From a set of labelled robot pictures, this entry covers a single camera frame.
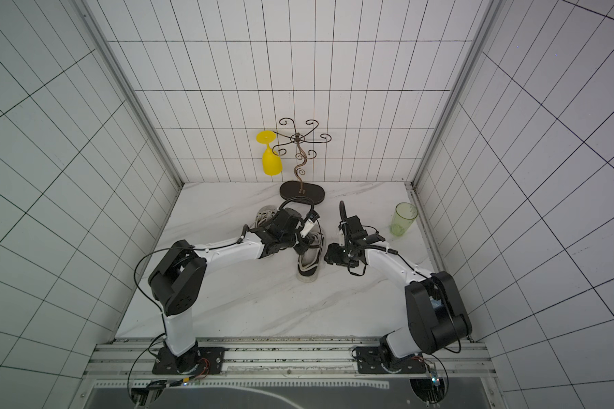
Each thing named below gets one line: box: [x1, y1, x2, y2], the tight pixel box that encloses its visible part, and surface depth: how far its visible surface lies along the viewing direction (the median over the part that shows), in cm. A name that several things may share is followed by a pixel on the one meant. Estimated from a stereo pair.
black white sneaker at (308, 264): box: [296, 225, 325, 283], surface depth 87 cm
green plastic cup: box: [389, 201, 419, 237], surface depth 97 cm
